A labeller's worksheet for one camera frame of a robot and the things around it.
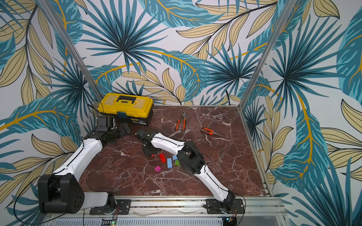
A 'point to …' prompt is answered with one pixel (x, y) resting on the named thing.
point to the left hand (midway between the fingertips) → (125, 132)
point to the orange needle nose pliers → (209, 132)
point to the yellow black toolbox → (127, 108)
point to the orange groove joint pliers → (184, 115)
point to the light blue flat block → (175, 157)
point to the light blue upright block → (169, 160)
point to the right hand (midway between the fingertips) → (151, 150)
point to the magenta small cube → (157, 168)
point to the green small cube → (177, 163)
